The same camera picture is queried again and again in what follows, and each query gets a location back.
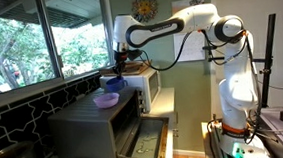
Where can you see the glass toaster oven door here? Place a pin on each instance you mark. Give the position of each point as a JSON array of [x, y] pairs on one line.
[[149, 140]]

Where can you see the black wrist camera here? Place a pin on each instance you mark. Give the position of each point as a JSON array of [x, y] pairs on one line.
[[134, 54]]

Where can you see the silver toaster oven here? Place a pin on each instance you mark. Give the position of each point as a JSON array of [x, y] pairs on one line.
[[85, 129]]

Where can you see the window with metal frame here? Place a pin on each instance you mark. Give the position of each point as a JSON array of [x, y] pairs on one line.
[[45, 45]]

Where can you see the pink plastic bowl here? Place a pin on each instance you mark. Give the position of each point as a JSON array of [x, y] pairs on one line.
[[106, 100]]

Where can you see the wooden serving tray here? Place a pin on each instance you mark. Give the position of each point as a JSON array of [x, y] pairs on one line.
[[137, 68]]

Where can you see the paper wall calendar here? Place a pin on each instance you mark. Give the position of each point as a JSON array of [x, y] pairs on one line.
[[193, 48]]

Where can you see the black camera stand pole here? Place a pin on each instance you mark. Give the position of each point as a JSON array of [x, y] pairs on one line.
[[267, 56]]

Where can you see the white microwave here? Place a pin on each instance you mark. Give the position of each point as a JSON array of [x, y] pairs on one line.
[[148, 88]]

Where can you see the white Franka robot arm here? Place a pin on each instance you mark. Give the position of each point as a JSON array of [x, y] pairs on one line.
[[238, 82]]

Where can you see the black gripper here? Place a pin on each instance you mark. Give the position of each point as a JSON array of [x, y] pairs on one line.
[[120, 62]]

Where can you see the sun wall decoration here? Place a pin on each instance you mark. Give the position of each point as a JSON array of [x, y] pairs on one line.
[[144, 7]]

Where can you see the blue plastic cup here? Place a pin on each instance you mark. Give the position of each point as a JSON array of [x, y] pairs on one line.
[[115, 85]]

